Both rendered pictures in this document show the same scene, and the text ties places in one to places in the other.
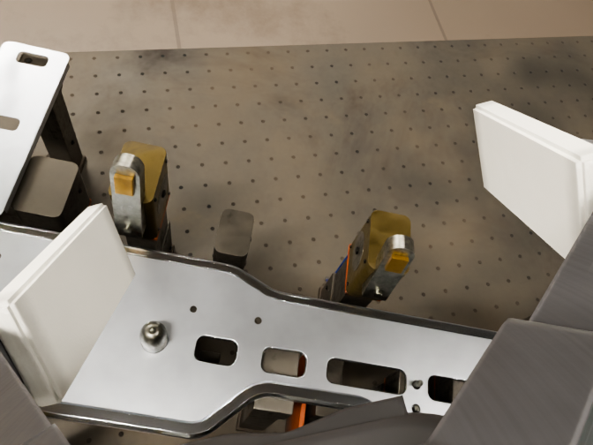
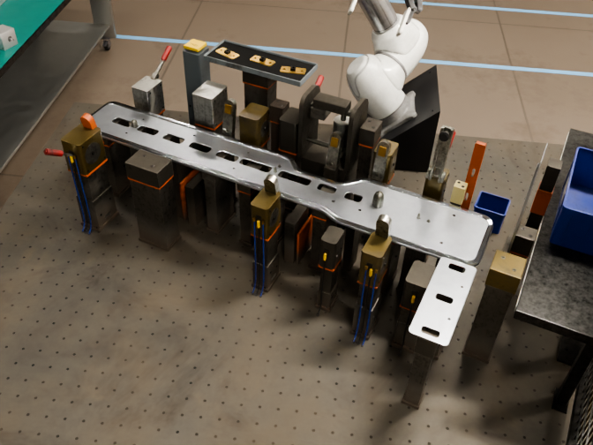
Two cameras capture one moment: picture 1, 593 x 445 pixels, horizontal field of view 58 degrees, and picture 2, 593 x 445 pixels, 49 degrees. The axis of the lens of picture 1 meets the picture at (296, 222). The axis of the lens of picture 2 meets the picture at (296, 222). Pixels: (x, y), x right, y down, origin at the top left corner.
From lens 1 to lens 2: 1.74 m
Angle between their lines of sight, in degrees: 72
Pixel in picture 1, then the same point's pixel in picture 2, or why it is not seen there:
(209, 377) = (357, 191)
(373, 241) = (273, 199)
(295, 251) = (273, 314)
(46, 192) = (421, 271)
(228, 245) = (337, 230)
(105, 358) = (397, 204)
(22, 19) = not seen: outside the picture
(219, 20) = not seen: outside the picture
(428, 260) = (188, 290)
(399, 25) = not seen: outside the picture
